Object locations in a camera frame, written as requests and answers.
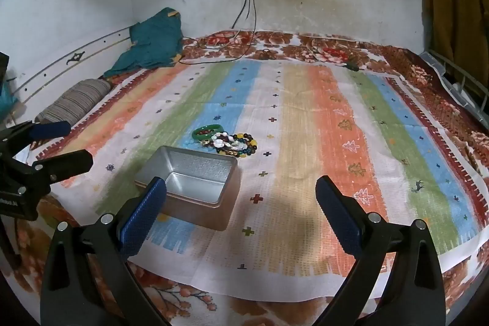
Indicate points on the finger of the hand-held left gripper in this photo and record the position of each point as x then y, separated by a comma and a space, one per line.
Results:
49, 129
65, 163

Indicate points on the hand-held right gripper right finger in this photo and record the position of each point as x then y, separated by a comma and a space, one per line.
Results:
336, 211

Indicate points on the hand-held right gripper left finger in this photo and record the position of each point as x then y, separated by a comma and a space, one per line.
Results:
143, 219

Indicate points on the silver metal tin box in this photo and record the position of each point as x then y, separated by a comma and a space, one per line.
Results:
191, 165

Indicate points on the green jade bangle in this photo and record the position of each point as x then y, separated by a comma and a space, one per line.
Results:
198, 137

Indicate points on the grey striped pillow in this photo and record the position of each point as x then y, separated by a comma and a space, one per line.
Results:
72, 100

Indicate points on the colourful striped mat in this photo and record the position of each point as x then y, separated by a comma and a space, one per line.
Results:
298, 142

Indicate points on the teal cloth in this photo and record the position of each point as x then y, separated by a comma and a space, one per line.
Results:
152, 39

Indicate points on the clear plastic bin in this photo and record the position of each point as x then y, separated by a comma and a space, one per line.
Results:
458, 77

